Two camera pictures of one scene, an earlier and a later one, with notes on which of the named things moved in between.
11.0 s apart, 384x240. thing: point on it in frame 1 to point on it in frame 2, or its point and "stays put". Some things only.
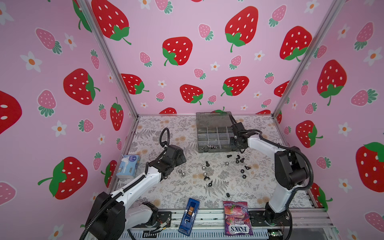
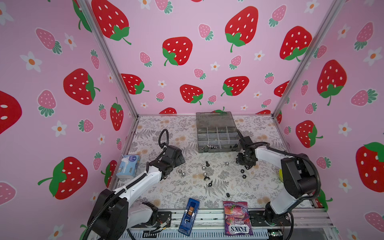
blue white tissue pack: (128, 166) stays put
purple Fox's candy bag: (237, 221) stays put
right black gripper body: (233, 142) to (241, 158)
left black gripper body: (179, 161) stays put
